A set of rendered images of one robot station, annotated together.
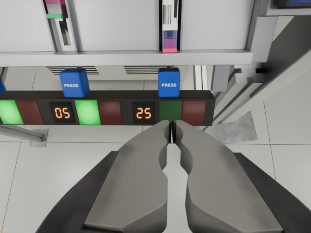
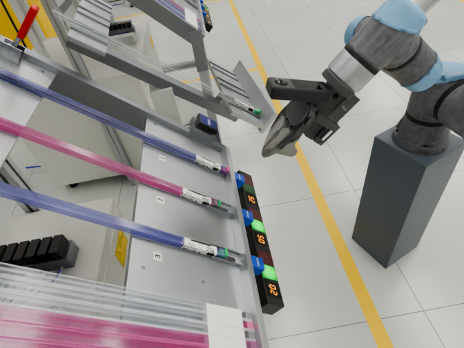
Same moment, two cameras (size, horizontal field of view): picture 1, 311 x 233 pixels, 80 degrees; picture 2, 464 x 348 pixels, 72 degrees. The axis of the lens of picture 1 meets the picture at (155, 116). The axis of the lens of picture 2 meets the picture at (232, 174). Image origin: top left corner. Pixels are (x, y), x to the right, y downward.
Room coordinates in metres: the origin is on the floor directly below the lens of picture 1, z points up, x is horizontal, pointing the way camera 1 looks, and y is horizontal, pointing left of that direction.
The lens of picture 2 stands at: (0.19, 0.49, 1.21)
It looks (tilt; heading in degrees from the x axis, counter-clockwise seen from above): 43 degrees down; 260
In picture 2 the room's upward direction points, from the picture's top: 10 degrees counter-clockwise
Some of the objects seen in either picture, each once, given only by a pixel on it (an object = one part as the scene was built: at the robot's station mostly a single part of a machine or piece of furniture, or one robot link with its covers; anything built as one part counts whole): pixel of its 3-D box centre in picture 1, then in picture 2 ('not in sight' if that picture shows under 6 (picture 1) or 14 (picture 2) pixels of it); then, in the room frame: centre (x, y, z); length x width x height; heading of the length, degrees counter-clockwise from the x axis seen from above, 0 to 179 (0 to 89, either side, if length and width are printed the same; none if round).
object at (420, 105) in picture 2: not in sight; (438, 90); (-0.50, -0.10, 0.72); 0.13 x 0.12 x 0.14; 90
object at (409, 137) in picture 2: not in sight; (424, 125); (-0.50, -0.11, 0.60); 0.15 x 0.15 x 0.10
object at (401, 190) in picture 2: not in sight; (398, 199); (-0.50, -0.11, 0.27); 0.18 x 0.18 x 0.55; 14
